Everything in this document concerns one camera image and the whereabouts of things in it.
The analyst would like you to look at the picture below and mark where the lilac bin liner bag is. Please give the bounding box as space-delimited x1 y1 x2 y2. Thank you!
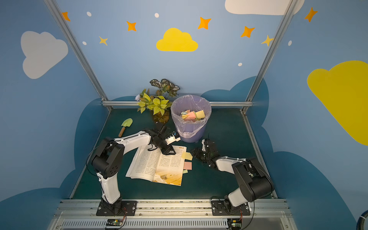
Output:
171 94 212 139

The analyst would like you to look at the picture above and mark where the green trowel wooden handle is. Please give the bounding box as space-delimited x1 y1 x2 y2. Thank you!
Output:
118 118 133 138

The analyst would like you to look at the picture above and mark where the book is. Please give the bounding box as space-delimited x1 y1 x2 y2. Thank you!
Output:
126 145 186 186

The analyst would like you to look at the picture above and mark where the glass vase with plants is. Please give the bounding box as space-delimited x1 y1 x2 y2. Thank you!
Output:
135 79 180 124

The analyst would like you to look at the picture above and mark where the discarded sticky notes pile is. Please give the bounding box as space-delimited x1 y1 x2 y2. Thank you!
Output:
181 110 205 122

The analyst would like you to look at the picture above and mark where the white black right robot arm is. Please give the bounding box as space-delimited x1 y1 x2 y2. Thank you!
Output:
191 139 275 208

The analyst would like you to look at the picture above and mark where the left aluminium upright post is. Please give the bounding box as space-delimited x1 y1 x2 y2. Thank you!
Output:
44 0 108 102

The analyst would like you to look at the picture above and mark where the yellow sticky note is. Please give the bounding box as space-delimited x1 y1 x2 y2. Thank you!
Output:
182 152 193 161

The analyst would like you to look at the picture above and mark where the aluminium front rail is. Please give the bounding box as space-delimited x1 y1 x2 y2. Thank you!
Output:
48 198 297 230

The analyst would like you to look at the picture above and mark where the right aluminium upright post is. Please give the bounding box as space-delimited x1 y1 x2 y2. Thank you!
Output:
241 0 299 115

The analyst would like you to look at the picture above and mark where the pink sticky note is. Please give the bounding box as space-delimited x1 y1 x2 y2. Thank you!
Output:
183 162 192 170

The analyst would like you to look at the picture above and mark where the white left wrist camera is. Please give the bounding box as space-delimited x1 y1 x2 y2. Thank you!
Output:
165 132 181 145

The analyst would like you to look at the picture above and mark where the purple trash bin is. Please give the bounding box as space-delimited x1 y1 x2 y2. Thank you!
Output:
171 94 212 143

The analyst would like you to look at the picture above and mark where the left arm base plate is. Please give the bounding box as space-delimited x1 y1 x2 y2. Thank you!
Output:
96 199 138 216

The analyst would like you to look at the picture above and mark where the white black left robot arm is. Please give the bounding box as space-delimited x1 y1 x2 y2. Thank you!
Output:
90 126 180 205

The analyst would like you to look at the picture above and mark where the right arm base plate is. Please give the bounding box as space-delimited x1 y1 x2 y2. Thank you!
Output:
210 199 251 216

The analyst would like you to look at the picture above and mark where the controller board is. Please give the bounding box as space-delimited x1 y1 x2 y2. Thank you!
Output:
105 219 125 229
227 218 242 230

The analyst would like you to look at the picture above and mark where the aluminium upright post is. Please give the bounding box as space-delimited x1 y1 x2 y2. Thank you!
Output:
44 0 108 102
241 0 299 115

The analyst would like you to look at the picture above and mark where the right controller board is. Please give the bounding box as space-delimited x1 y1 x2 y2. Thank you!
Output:
227 218 242 230

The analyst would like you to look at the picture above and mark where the left controller board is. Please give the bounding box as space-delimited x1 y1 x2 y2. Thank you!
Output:
105 219 125 229

